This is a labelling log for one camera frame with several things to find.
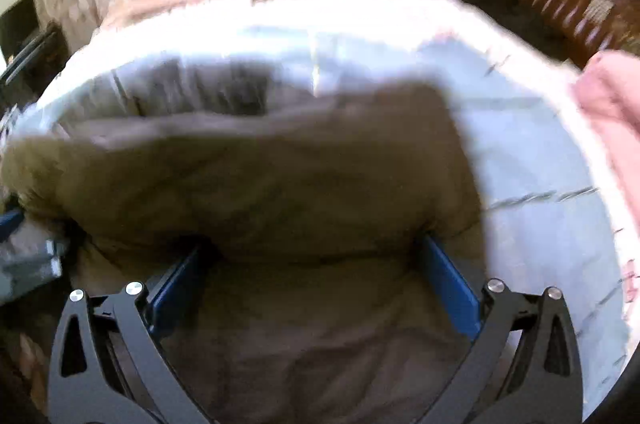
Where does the pink cloth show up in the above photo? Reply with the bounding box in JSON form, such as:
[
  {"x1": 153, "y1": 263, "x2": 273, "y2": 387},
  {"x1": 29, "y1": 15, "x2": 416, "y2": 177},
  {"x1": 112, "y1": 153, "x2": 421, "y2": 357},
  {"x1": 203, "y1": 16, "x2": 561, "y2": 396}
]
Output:
[{"x1": 570, "y1": 51, "x2": 640, "y2": 250}]

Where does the light blue bed sheet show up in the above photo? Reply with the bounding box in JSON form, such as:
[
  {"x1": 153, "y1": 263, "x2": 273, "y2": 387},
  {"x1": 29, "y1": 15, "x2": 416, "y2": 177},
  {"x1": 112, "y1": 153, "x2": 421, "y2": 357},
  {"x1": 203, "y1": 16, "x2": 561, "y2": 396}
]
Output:
[{"x1": 0, "y1": 23, "x2": 632, "y2": 417}]

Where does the dark cabinet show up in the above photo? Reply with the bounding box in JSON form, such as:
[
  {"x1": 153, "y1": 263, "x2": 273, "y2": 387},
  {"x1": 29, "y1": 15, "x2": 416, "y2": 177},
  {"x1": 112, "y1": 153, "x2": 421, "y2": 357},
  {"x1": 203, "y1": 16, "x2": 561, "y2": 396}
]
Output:
[{"x1": 0, "y1": 0, "x2": 68, "y2": 110}]

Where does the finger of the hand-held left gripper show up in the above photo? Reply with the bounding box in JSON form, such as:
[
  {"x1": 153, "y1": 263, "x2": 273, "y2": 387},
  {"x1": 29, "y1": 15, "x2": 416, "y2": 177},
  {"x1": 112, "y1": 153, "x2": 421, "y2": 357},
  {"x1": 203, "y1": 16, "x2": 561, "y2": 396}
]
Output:
[{"x1": 0, "y1": 208, "x2": 27, "y2": 246}]

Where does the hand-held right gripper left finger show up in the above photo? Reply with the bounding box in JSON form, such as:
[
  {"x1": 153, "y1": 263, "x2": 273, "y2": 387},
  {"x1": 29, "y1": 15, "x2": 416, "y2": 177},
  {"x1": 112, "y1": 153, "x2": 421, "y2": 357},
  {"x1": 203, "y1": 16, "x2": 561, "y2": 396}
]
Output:
[{"x1": 47, "y1": 240, "x2": 222, "y2": 424}]

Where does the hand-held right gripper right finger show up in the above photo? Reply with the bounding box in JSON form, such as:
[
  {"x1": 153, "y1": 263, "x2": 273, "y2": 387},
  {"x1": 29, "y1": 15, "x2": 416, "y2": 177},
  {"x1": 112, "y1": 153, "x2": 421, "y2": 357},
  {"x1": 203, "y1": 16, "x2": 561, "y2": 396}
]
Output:
[{"x1": 414, "y1": 233, "x2": 586, "y2": 424}]

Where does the olive brown garment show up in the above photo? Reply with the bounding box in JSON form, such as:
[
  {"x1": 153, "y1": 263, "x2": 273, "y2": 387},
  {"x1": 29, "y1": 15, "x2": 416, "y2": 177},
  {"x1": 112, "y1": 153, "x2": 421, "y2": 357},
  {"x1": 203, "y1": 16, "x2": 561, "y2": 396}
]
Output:
[{"x1": 0, "y1": 81, "x2": 493, "y2": 424}]

